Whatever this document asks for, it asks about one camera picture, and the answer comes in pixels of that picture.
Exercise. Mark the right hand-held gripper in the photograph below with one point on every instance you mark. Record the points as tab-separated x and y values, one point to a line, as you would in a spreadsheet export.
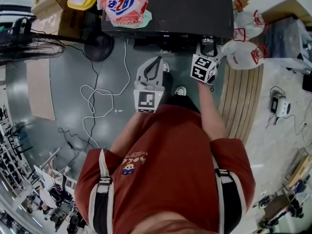
202	68

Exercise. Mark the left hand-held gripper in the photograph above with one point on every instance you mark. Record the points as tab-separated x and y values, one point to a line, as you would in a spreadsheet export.
146	100

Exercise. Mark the black washing machine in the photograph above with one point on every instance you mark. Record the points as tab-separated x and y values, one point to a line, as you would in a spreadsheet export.
185	8

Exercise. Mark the person's right forearm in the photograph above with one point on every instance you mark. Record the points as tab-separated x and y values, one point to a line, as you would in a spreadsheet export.
210	113

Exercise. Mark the person's left forearm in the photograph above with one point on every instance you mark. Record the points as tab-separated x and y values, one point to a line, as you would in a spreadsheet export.
126	135

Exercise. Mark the black white shoulder harness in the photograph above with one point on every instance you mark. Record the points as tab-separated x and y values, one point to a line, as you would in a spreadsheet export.
102	203

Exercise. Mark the person's left white shoe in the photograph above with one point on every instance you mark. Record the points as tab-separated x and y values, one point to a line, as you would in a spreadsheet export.
166	67

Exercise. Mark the person's white shoe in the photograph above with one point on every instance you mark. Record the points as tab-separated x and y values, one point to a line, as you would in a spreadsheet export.
180	91
166	67

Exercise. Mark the white plastic bags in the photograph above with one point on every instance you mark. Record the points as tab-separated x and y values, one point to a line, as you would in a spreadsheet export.
241	57

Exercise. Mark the person's right white shoe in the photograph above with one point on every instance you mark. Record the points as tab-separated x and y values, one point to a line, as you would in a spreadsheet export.
180	91

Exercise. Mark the person's black trousers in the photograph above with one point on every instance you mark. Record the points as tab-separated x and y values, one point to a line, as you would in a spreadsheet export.
182	102

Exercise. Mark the black standing fan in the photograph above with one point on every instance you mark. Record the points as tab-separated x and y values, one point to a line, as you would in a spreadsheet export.
98	49

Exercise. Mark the wooden slatted pallet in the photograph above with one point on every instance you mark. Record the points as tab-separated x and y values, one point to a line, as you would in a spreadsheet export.
241	101

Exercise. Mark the red white detergent bag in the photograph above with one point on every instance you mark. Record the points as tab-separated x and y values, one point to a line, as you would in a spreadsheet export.
124	6

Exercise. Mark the clear plastic bag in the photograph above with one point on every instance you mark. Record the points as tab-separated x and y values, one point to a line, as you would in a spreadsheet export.
285	40

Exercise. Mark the large leaning cardboard sheet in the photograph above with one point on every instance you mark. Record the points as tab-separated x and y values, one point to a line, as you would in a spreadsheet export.
285	8

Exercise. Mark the white rounded device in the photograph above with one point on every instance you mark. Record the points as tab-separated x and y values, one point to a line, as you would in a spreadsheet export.
282	106

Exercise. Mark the person's red shirt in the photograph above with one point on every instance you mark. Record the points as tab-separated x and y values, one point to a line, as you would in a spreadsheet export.
170	167

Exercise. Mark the black cabinet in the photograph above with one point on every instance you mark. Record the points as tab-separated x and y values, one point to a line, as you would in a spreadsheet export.
307	84

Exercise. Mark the flat cardboard sheet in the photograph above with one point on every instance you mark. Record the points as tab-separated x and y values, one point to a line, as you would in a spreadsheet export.
40	91

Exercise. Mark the pale cardboard box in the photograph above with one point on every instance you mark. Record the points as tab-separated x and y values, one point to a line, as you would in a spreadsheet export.
44	16

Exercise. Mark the wooden crate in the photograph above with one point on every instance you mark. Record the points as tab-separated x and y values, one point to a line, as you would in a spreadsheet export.
302	169

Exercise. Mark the white table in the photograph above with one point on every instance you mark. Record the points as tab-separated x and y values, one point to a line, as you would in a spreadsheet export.
44	179

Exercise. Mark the black backpack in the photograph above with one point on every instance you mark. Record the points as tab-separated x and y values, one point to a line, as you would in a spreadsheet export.
59	194

